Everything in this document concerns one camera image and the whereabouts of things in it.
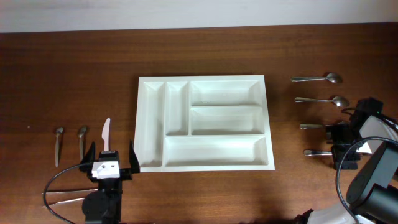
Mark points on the small steel teaspoon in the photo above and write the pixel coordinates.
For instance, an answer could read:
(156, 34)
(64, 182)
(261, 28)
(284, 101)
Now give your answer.
(81, 135)
(58, 133)

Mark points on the right small steel teaspoon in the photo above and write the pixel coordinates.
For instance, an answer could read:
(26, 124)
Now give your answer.
(81, 135)

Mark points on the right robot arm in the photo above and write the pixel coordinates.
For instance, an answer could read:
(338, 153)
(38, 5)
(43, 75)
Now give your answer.
(365, 194)

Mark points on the left small steel teaspoon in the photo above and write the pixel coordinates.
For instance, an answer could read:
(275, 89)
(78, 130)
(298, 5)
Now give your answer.
(58, 133)

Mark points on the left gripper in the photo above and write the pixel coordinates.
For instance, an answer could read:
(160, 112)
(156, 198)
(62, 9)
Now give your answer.
(126, 173)

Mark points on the white plastic knife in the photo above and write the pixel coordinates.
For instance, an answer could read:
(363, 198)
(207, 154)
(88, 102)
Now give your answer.
(105, 134)

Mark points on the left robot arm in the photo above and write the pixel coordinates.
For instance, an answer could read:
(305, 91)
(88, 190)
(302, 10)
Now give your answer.
(104, 204)

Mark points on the steel tablespoon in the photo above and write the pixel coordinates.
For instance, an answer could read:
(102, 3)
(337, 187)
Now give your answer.
(331, 77)
(339, 101)

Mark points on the steel fork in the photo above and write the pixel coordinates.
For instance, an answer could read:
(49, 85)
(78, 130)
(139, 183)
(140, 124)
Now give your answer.
(308, 152)
(319, 126)

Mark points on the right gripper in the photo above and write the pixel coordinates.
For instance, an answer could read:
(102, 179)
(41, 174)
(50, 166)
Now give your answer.
(336, 153)

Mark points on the white plastic cutlery tray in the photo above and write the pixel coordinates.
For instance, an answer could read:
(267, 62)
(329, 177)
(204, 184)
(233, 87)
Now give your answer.
(203, 123)

